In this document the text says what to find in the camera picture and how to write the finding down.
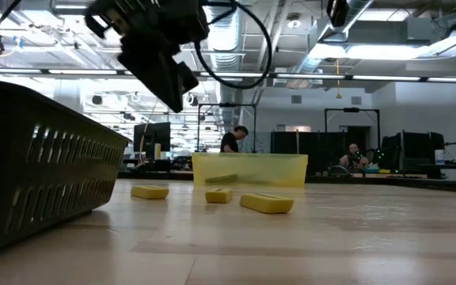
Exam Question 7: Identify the grey dome device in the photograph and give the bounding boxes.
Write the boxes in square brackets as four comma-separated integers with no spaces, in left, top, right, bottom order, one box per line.
[328,165,352,177]

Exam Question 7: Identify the black equipment rack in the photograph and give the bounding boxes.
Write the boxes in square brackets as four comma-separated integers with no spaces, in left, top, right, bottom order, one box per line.
[381,131,447,178]

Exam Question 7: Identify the yellow eraser block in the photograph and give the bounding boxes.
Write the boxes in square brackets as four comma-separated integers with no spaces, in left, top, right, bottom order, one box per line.
[131,184,170,200]
[205,187,234,204]
[239,192,295,215]

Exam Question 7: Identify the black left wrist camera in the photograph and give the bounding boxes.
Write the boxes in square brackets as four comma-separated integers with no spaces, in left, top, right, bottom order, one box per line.
[160,0,210,44]

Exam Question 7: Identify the person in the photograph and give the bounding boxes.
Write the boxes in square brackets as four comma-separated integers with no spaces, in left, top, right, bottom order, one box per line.
[219,125,249,154]
[338,142,371,172]

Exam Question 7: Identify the translucent yellow plastic bin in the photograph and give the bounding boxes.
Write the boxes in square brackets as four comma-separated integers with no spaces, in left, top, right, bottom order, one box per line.
[192,152,310,188]

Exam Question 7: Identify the grey fabric partition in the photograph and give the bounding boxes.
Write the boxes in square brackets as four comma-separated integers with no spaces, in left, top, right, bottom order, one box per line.
[247,130,272,154]

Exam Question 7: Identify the black aluminium table frame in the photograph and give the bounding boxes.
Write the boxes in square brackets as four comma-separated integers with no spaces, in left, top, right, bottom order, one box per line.
[120,169,456,195]

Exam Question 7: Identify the yellow hanging pendant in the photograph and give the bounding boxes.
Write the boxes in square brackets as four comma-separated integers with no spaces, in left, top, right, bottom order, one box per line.
[335,59,343,100]

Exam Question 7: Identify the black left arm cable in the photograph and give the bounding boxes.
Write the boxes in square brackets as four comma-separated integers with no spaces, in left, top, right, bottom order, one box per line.
[194,0,273,90]

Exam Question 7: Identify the black rig frame stand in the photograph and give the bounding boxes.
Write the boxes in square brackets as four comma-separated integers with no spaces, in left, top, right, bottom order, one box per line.
[324,107,382,159]
[197,103,257,154]

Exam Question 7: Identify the black computer monitor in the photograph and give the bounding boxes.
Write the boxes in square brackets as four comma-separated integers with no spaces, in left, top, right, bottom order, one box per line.
[133,121,172,160]

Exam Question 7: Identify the black partition panels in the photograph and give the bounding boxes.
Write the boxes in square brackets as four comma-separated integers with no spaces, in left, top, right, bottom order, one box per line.
[270,130,371,175]

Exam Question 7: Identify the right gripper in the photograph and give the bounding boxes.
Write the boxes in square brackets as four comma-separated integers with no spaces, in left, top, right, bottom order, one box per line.
[326,0,350,28]

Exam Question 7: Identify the silver ribbed ventilation duct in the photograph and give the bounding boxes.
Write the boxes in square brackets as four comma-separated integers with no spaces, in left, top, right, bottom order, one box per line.
[291,0,375,76]
[199,0,253,131]

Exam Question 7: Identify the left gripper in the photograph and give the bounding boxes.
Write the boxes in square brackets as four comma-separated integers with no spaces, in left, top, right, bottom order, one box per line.
[117,39,200,113]

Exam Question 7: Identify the black perforated plastic basket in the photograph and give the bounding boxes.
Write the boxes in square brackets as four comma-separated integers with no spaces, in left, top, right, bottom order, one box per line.
[0,78,130,260]

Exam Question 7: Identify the long ceiling light strip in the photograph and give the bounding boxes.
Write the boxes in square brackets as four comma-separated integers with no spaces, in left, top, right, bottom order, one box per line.
[0,66,456,83]

